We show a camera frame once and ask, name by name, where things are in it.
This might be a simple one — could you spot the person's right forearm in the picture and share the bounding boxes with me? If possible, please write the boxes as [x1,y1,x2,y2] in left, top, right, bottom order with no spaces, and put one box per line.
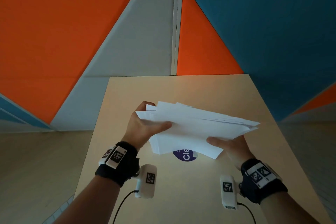
[259,191,321,224]

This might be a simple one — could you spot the black wrist strap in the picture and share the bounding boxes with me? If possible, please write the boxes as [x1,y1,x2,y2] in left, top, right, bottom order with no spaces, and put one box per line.
[239,158,289,205]
[95,141,141,188]

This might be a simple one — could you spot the person's left hand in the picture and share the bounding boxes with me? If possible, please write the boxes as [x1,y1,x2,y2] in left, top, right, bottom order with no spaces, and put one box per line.
[121,101,173,152]

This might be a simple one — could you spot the white marker tag block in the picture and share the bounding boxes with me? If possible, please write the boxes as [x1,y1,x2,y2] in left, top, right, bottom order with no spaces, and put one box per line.
[98,145,128,170]
[244,162,283,189]

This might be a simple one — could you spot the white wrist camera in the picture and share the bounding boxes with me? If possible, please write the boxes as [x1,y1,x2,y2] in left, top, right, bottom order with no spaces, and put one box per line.
[220,174,241,211]
[134,164,158,199]

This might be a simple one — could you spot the round purple sticker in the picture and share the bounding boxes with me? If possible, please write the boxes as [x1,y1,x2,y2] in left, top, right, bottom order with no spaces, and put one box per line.
[172,149,198,162]

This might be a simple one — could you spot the person's right hand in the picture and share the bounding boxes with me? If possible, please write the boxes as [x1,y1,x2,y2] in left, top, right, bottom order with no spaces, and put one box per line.
[206,135,257,171]

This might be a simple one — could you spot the black camera cable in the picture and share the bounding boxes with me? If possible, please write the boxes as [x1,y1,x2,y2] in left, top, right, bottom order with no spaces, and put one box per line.
[237,202,257,224]
[112,190,139,224]

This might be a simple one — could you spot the stack of white paper sheets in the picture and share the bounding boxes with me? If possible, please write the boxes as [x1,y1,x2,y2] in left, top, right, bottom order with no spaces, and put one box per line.
[135,101,260,160]

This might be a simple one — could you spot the person's left forearm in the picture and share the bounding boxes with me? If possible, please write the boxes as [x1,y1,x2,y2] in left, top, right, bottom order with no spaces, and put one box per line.
[53,175,121,224]

